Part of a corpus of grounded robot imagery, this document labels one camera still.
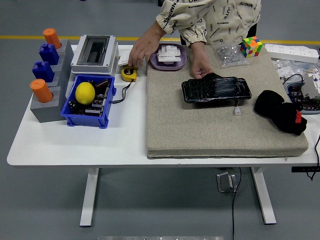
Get person's right hand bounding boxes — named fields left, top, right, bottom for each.
left=190, top=56, right=215, bottom=80

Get person's left hand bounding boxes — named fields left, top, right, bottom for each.
left=128, top=34, right=158, bottom=68

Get white switch plate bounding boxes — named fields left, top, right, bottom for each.
left=116, top=49, right=133, bottom=67

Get black rag red tag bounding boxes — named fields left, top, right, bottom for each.
left=253, top=89, right=308, bottom=137

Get purple tray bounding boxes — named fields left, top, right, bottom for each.
left=149, top=43, right=187, bottom=73

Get yellow tape measure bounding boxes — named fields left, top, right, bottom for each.
left=121, top=66, right=138, bottom=83

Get clear bag metal nuts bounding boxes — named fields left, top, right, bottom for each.
left=212, top=44, right=250, bottom=69

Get brown cylinder capacitor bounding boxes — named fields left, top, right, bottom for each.
left=95, top=78, right=111, bottom=89

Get person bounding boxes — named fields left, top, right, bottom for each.
left=155, top=0, right=262, bottom=47

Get colourful puzzle cube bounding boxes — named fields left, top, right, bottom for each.
left=239, top=36, right=264, bottom=59

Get white plug connector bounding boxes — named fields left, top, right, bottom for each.
left=233, top=98, right=243, bottom=116

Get beige mat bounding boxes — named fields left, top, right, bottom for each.
left=145, top=44, right=309, bottom=159

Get dark circuit board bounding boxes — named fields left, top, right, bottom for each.
left=74, top=86, right=112, bottom=118

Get yellow lemon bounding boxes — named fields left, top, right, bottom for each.
left=75, top=81, right=96, bottom=105

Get white power strip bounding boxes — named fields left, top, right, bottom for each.
left=264, top=43, right=320, bottom=64

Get blue plastic bin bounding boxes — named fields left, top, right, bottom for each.
left=60, top=74, right=117, bottom=130

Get orange cylinder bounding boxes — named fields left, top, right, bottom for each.
left=42, top=28, right=62, bottom=50
left=29, top=78, right=54, bottom=103

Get clear bags of washers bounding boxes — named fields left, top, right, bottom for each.
left=271, top=57, right=320, bottom=78

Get blue block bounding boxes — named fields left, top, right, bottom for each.
left=38, top=43, right=60, bottom=66
left=32, top=60, right=55, bottom=83

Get circuit boards with capacitors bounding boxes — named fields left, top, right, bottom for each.
left=289, top=86, right=320, bottom=111

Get grey stepped holder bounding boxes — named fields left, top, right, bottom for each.
left=29, top=39, right=75, bottom=123

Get grey circuit breaker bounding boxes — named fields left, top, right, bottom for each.
left=301, top=72, right=320, bottom=100

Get light blue tray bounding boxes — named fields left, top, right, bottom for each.
left=285, top=83, right=320, bottom=115

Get white table leg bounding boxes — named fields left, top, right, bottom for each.
left=250, top=166, right=277, bottom=225
left=79, top=167, right=103, bottom=228

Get white switch parts stack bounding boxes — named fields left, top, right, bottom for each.
left=156, top=44, right=183, bottom=66

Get black wire pair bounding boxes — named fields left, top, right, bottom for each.
left=110, top=81, right=133, bottom=105

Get grey white enclosure box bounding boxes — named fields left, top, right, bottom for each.
left=70, top=34, right=119, bottom=76

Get black looped cable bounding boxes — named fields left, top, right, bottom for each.
left=283, top=73, right=305, bottom=87

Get metal floor bracket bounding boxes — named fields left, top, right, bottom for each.
left=216, top=171, right=238, bottom=193

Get black hanging cable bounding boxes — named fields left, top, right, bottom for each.
left=306, top=134, right=320, bottom=181

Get black floor cable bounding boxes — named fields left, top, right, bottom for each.
left=231, top=166, right=242, bottom=240

